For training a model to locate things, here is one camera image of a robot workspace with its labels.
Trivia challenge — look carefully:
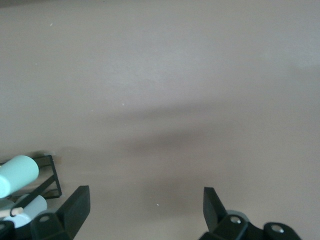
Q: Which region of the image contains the black wire cup rack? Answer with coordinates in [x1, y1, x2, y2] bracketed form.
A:
[0, 154, 63, 219]

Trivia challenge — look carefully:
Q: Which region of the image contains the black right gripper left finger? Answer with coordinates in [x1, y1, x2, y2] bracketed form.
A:
[29, 185, 91, 240]

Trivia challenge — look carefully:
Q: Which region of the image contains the grey cup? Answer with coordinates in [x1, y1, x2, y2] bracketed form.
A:
[4, 194, 49, 229]

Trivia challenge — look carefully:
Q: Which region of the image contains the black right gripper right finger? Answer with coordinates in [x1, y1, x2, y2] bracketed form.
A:
[199, 186, 301, 240]

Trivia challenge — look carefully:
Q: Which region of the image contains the mint green cup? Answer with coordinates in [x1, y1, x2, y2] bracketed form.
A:
[0, 155, 40, 200]

